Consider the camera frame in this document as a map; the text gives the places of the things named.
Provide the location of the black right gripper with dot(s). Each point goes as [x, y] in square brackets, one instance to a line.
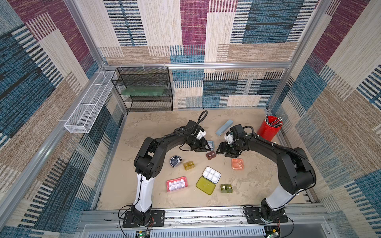
[227, 147]

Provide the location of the red pen cup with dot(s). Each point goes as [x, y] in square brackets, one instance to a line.
[270, 127]

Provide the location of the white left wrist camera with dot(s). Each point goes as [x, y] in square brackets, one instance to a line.
[201, 134]

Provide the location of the orange pillbox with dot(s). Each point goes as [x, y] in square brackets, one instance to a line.
[237, 164]

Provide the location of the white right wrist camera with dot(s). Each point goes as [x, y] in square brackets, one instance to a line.
[229, 137]

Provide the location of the maroon two-compartment pillbox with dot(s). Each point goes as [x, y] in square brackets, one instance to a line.
[210, 155]

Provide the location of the round dark blue pillbox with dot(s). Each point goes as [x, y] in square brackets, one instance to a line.
[175, 161]

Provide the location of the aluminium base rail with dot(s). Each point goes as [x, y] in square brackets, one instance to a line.
[303, 221]

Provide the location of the black wire mesh shelf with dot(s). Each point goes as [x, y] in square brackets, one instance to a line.
[144, 76]

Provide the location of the pink pillbox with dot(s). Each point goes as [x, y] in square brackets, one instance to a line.
[176, 184]

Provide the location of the blue six-compartment pillbox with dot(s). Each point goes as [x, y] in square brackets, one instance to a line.
[211, 144]

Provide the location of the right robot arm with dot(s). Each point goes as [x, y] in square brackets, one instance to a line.
[295, 172]

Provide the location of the small green two-compartment pillbox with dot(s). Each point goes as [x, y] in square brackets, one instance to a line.
[226, 188]

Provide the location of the white wire mesh basket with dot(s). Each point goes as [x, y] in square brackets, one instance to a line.
[86, 112]

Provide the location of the yellow two-compartment pillbox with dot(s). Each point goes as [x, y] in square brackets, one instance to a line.
[188, 165]

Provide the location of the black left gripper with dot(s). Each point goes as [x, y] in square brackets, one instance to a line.
[203, 143]

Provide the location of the light blue stapler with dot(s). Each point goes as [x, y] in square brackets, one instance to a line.
[224, 128]

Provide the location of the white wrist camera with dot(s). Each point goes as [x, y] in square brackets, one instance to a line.
[201, 134]
[229, 137]

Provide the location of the white pillbox with green lid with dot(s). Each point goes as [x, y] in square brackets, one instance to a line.
[207, 182]

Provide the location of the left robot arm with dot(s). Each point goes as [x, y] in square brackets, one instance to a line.
[150, 159]

